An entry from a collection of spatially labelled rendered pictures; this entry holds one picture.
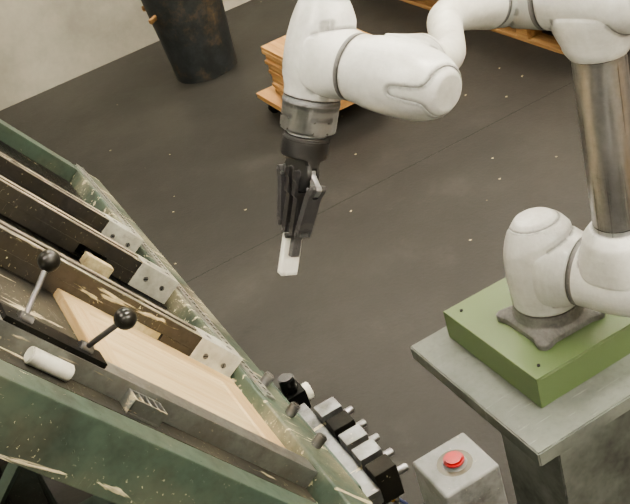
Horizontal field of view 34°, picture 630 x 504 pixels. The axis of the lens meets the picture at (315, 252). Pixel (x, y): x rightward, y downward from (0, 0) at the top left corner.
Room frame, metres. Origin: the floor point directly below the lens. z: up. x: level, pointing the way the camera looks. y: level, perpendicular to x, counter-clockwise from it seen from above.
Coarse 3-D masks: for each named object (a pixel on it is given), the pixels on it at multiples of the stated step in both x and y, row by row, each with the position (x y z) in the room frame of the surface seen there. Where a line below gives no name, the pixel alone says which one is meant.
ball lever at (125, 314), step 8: (120, 312) 1.40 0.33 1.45; (128, 312) 1.40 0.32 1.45; (120, 320) 1.39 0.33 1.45; (128, 320) 1.39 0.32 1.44; (136, 320) 1.40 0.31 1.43; (112, 328) 1.41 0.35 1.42; (120, 328) 1.40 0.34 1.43; (128, 328) 1.39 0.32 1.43; (96, 336) 1.43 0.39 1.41; (104, 336) 1.42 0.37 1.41; (80, 344) 1.43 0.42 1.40; (88, 344) 1.43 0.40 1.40
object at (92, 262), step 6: (84, 252) 2.22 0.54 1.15; (84, 258) 2.20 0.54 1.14; (90, 258) 2.20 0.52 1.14; (96, 258) 2.21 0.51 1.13; (84, 264) 2.19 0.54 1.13; (90, 264) 2.19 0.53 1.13; (96, 264) 2.20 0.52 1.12; (102, 264) 2.20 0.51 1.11; (108, 264) 2.23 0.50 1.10; (96, 270) 2.20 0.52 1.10; (102, 270) 2.20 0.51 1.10; (108, 270) 2.21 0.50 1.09; (108, 276) 2.20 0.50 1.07
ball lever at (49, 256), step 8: (40, 256) 1.48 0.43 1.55; (48, 256) 1.48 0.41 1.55; (56, 256) 1.48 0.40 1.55; (40, 264) 1.47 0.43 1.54; (48, 264) 1.47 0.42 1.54; (56, 264) 1.47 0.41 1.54; (40, 280) 1.46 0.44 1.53; (40, 288) 1.45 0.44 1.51; (32, 296) 1.44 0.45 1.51; (32, 304) 1.43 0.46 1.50; (24, 312) 1.41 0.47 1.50; (24, 320) 1.40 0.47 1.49; (32, 320) 1.41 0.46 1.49
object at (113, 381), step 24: (0, 336) 1.38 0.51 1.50; (24, 336) 1.39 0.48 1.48; (72, 360) 1.40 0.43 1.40; (96, 384) 1.41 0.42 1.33; (120, 384) 1.42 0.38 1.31; (144, 384) 1.45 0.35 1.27; (168, 408) 1.44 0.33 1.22; (192, 408) 1.47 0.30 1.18; (192, 432) 1.44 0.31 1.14; (216, 432) 1.45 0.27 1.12; (240, 432) 1.48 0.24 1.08; (240, 456) 1.46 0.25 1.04; (264, 456) 1.47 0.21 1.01; (288, 456) 1.50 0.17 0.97
